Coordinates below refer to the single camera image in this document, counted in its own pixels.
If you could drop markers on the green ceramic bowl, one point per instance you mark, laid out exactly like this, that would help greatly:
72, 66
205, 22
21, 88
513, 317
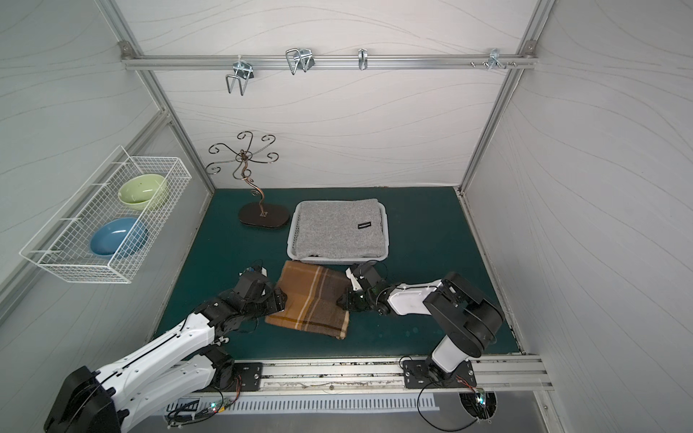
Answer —
145, 192

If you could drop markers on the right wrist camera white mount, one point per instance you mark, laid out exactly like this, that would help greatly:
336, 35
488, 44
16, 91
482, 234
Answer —
356, 286

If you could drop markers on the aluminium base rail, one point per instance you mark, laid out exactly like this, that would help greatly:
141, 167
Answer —
497, 373

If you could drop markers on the black mounting plate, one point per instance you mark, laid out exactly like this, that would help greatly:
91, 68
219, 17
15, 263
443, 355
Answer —
250, 376
420, 374

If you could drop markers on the right end metal hook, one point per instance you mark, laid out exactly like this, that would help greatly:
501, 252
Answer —
494, 62

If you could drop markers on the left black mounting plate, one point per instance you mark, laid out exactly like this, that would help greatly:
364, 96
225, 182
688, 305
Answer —
250, 376

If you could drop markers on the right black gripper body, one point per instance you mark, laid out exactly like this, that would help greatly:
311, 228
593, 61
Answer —
355, 295

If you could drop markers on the looped metal hook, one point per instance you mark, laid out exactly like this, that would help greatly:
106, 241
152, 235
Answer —
299, 59

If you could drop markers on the aluminium top rail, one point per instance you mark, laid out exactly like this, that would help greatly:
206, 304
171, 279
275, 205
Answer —
323, 62

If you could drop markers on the white perforated plastic basket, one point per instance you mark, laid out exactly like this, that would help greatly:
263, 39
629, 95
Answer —
292, 233

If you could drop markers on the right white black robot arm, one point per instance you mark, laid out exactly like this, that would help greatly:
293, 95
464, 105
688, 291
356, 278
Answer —
468, 319

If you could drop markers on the grey fuzzy scarf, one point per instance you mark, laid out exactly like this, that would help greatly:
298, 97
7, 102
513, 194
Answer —
340, 228

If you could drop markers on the white slotted cable duct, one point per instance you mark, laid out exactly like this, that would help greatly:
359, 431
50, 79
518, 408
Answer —
249, 404

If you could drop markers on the white wire wall basket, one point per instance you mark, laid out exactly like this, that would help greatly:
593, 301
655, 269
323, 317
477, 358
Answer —
62, 246

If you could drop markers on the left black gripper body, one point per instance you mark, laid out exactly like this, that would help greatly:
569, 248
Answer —
271, 298

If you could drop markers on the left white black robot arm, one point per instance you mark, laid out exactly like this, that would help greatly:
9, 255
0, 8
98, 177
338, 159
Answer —
187, 358

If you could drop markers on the small flat metal hook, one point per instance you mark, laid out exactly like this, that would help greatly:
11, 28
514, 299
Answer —
362, 59

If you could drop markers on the brown plaid scarf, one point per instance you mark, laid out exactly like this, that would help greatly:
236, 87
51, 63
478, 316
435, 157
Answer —
312, 294

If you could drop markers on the bronze scroll jewelry stand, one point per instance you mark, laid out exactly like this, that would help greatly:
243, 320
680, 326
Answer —
259, 213

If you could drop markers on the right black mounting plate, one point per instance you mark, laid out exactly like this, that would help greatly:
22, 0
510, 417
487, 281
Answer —
420, 374

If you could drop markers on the blue ceramic bowl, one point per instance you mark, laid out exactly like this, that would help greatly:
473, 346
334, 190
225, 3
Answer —
120, 238

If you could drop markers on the double prong metal hook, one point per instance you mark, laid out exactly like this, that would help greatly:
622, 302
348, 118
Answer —
242, 73

